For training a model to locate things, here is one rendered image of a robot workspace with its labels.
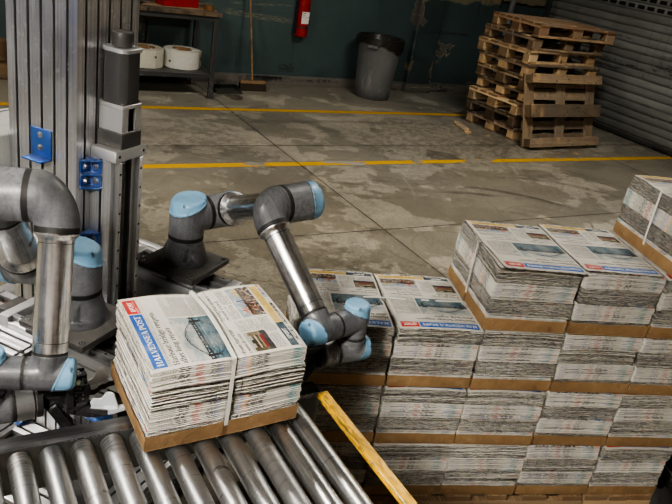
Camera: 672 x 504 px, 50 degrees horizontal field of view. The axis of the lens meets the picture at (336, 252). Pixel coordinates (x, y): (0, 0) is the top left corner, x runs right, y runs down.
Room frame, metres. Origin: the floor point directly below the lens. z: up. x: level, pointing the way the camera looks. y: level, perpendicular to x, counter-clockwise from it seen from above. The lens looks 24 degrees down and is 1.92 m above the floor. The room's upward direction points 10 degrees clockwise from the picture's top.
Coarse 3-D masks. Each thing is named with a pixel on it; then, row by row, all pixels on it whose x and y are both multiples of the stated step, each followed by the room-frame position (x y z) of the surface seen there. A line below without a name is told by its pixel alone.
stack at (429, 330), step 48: (336, 288) 2.14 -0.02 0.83; (384, 288) 2.20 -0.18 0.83; (432, 288) 2.26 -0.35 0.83; (384, 336) 1.94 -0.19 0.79; (432, 336) 1.98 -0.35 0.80; (480, 336) 2.02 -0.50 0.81; (528, 336) 2.06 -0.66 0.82; (576, 336) 2.10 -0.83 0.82; (384, 384) 1.98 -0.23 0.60; (384, 432) 1.96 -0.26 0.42; (432, 432) 2.00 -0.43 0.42; (480, 432) 2.04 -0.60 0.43; (528, 432) 2.08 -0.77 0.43; (576, 432) 2.12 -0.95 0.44; (432, 480) 2.01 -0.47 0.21; (480, 480) 2.06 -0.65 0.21; (528, 480) 2.10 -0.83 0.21; (576, 480) 2.14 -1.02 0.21
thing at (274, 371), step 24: (240, 288) 1.62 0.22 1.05; (240, 312) 1.52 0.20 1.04; (264, 312) 1.53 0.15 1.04; (240, 336) 1.42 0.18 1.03; (264, 336) 1.44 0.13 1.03; (288, 336) 1.45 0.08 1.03; (264, 360) 1.37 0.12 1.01; (288, 360) 1.41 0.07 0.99; (264, 384) 1.38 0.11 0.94; (288, 384) 1.42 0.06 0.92; (240, 408) 1.36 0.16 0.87; (264, 408) 1.40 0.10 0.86
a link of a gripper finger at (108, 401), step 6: (108, 396) 1.36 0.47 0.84; (114, 396) 1.36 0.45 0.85; (90, 402) 1.35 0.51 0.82; (96, 402) 1.36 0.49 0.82; (102, 402) 1.36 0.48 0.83; (108, 402) 1.36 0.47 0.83; (114, 402) 1.36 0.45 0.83; (96, 408) 1.35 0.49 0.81; (102, 408) 1.35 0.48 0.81; (108, 408) 1.36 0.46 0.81; (114, 408) 1.36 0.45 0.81; (120, 408) 1.36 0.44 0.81; (108, 414) 1.35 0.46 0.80
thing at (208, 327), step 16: (192, 304) 1.52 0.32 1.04; (208, 304) 1.53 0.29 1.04; (208, 320) 1.46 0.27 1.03; (208, 336) 1.40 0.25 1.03; (224, 352) 1.35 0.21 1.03; (240, 352) 1.36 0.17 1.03; (224, 368) 1.32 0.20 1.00; (240, 368) 1.34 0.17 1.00; (224, 384) 1.33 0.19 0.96; (240, 384) 1.35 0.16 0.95; (224, 400) 1.34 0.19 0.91; (224, 416) 1.34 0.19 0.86
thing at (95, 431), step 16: (304, 384) 1.61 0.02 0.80; (304, 400) 1.56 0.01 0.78; (128, 416) 1.36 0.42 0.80; (48, 432) 1.26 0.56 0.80; (64, 432) 1.27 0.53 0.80; (80, 432) 1.27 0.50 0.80; (96, 432) 1.28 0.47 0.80; (112, 432) 1.29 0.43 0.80; (128, 432) 1.31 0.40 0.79; (240, 432) 1.47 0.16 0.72; (0, 448) 1.18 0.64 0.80; (16, 448) 1.19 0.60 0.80; (32, 448) 1.20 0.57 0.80; (64, 448) 1.24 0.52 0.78; (96, 448) 1.27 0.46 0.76; (128, 448) 1.31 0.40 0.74; (192, 448) 1.40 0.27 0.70; (0, 464) 1.17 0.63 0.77
